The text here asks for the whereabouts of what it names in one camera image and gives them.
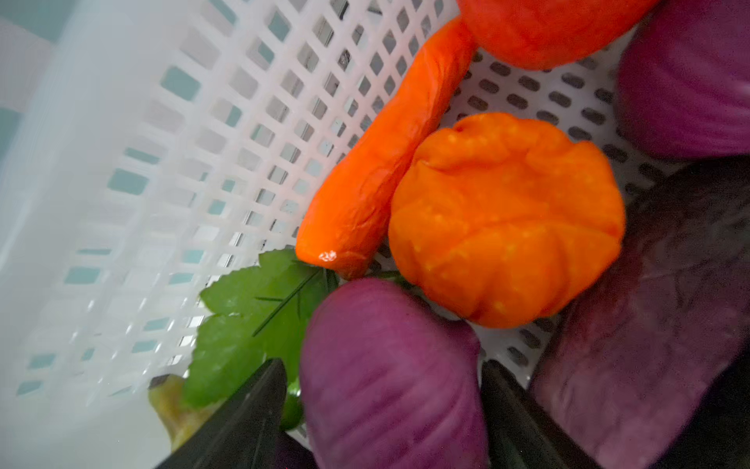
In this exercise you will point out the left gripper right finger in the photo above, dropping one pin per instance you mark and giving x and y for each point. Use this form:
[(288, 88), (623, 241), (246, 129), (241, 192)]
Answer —
[(520, 433)]

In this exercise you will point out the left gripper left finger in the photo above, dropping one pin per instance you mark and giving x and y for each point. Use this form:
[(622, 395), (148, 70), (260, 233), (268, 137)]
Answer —
[(240, 432)]

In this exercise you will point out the small purple toy onion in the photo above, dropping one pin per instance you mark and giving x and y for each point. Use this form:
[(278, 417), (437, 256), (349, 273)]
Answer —
[(388, 383)]

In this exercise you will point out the green toy leaf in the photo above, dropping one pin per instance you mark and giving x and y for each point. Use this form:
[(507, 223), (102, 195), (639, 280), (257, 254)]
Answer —
[(258, 313)]

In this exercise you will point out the purple toy eggplant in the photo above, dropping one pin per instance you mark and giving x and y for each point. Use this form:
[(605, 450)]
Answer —
[(638, 350)]

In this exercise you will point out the orange toy pumpkin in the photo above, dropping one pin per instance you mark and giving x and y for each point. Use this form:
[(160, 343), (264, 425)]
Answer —
[(503, 220)]

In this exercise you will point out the orange toy carrot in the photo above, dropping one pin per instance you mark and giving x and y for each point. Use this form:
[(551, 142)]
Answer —
[(349, 216)]

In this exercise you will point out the red toy tomato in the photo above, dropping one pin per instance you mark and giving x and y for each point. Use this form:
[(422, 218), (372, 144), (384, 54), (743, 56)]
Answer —
[(544, 34)]

